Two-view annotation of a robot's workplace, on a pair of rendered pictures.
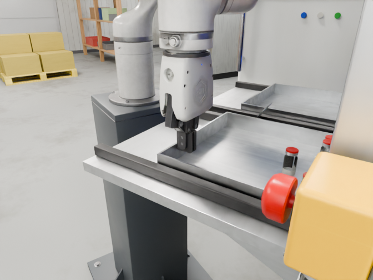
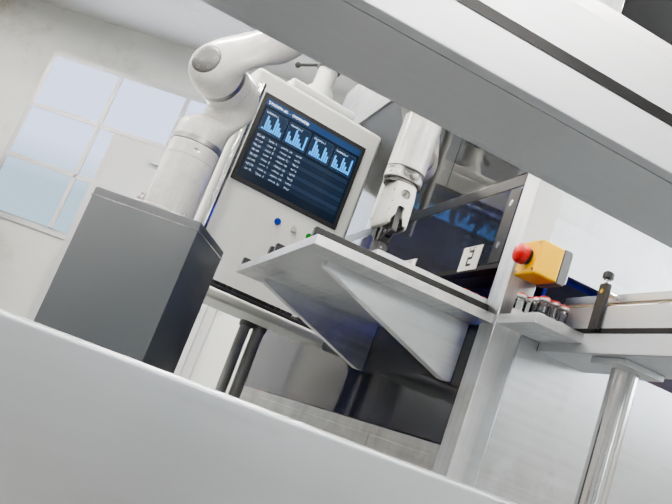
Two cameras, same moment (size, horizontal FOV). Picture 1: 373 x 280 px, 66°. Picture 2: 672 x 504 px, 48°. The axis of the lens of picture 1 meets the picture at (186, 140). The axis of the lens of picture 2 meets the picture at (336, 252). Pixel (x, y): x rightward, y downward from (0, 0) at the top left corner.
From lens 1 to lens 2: 1.41 m
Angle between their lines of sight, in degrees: 62
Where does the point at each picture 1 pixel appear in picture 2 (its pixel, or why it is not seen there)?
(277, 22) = (248, 216)
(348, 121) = (526, 236)
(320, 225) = (549, 252)
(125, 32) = (213, 137)
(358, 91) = (531, 225)
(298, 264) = (540, 270)
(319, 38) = not seen: hidden behind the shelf
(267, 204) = (525, 249)
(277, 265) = (436, 361)
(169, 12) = (418, 158)
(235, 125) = not seen: hidden behind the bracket
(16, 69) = not seen: outside the picture
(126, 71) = (192, 179)
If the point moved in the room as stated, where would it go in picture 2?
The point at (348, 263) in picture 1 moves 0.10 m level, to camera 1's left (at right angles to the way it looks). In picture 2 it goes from (554, 267) to (537, 246)
